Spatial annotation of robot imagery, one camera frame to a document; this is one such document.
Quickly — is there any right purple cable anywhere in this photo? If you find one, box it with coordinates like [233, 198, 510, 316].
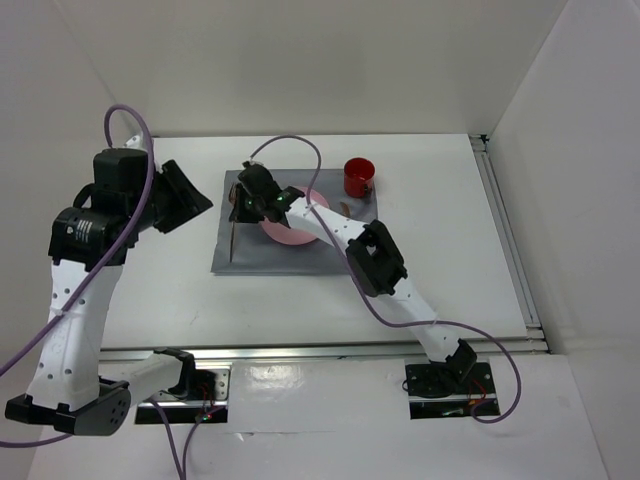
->
[248, 134, 523, 425]

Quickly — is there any grey cloth placemat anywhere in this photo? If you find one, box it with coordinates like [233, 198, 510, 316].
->
[211, 169, 378, 276]

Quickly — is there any right aluminium rail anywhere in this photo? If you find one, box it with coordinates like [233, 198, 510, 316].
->
[468, 134, 547, 344]

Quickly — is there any copper fork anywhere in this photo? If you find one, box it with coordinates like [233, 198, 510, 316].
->
[228, 183, 241, 263]

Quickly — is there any red enamel mug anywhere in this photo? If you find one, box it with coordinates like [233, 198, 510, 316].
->
[343, 157, 376, 198]

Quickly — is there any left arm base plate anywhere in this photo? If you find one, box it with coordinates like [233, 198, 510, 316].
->
[152, 364, 231, 425]

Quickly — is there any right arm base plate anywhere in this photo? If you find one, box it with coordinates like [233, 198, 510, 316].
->
[401, 362, 500, 420]

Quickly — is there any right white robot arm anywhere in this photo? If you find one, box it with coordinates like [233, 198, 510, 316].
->
[230, 160, 477, 392]

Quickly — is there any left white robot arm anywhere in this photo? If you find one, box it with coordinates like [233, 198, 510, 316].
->
[5, 148, 212, 436]

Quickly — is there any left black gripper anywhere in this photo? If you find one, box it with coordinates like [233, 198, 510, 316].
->
[129, 158, 213, 234]

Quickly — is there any pink plate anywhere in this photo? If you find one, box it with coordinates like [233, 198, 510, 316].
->
[258, 186, 331, 247]

